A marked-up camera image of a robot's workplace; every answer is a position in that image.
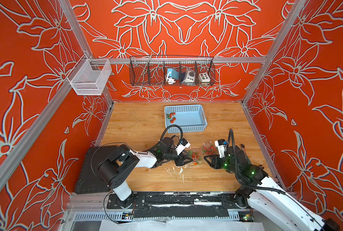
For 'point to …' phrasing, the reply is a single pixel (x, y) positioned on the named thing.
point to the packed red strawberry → (209, 149)
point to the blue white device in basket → (173, 74)
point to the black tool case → (87, 181)
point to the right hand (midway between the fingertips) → (204, 158)
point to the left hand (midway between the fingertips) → (190, 157)
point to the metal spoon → (243, 147)
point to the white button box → (204, 77)
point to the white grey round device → (190, 76)
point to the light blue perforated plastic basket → (191, 118)
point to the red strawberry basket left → (171, 121)
